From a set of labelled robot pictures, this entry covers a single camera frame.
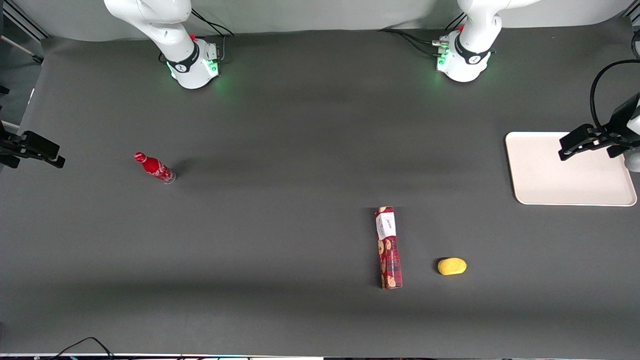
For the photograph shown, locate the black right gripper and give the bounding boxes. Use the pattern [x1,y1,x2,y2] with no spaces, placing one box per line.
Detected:
[0,121,66,169]

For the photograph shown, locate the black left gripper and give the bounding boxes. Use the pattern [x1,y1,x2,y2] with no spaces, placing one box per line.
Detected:
[558,93,640,162]

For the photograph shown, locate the red cookie box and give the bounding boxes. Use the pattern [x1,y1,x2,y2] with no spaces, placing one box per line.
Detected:
[374,206,404,290]

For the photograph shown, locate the white rectangular tray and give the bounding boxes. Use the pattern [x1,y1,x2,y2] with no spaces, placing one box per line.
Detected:
[505,131,638,207]

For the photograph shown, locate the red cola bottle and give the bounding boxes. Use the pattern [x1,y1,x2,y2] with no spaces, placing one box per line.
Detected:
[133,151,177,185]

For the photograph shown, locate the thin metal rod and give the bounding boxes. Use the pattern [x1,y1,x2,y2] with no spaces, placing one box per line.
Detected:
[0,35,45,65]

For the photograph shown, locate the yellow oval sponge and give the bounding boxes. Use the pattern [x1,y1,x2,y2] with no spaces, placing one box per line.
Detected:
[437,257,468,276]

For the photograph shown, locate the aluminium frame rail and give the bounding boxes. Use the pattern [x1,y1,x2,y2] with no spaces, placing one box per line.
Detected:
[0,0,52,42]

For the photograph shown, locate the thin black table edge cable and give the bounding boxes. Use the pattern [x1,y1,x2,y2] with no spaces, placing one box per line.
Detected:
[47,336,117,360]

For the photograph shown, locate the black left arm base cables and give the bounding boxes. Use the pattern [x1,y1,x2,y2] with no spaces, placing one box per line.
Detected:
[378,14,468,57]

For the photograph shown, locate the black arm base cables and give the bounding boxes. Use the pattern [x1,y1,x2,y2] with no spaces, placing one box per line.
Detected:
[159,8,235,65]
[378,14,468,57]

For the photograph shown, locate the black right arm base cables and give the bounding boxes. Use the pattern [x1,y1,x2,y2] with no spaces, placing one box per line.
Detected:
[159,8,235,65]

